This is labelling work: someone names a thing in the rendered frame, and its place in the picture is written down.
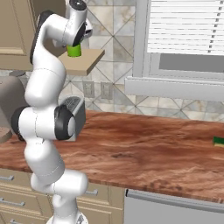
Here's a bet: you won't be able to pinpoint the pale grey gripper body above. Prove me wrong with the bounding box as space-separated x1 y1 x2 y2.
52 38 69 50

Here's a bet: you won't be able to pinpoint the green cylindrical spray bottle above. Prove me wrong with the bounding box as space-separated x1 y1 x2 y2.
66 43 83 58

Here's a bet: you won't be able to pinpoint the tan open cabinet door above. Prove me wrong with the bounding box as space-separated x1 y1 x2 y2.
57 47 106 77

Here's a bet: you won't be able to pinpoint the green and yellow sponge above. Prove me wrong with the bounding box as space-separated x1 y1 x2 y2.
212 136 224 148

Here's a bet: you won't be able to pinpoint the grey-brown rounded appliance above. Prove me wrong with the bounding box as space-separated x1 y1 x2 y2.
0 69 30 144

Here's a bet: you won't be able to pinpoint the grey toaster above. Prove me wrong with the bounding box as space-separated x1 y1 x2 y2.
59 95 88 143

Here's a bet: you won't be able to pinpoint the white window blinds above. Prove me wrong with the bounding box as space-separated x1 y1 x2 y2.
146 0 224 56

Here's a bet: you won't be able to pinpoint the tan drawer front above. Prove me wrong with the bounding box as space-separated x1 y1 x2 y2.
0 187 53 218
76 203 114 224
0 210 49 224
0 168 33 191
76 181 113 207

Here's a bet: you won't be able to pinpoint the grey dishwasher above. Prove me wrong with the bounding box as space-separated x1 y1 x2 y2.
123 188 224 224

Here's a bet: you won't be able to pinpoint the tan wall cabinet door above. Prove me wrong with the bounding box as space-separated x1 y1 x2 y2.
0 0 37 72

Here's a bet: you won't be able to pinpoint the grey wall outlet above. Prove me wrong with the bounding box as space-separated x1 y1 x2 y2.
100 81 114 101
82 80 95 99

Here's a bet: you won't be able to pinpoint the grey window frame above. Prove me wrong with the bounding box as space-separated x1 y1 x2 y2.
124 0 224 103

